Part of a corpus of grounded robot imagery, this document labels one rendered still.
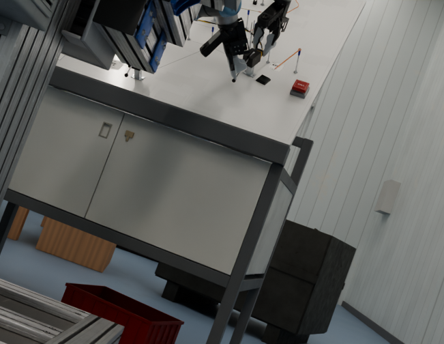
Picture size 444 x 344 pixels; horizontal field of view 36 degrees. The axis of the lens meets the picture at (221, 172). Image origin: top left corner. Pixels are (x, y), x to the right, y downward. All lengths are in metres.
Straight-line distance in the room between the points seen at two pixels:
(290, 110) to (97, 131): 0.68
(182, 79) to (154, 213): 0.49
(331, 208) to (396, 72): 2.27
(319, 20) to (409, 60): 7.98
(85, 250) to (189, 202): 2.09
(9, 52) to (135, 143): 1.19
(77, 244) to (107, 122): 1.99
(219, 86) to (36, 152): 0.69
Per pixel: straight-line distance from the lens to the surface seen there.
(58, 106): 2.54
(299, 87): 2.46
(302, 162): 2.86
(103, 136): 2.45
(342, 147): 10.42
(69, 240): 4.36
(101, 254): 4.35
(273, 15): 2.46
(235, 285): 2.29
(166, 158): 2.37
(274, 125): 2.34
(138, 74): 2.46
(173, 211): 2.34
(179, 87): 2.45
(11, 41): 1.29
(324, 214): 10.32
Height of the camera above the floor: 0.56
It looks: 4 degrees up
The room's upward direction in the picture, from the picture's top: 20 degrees clockwise
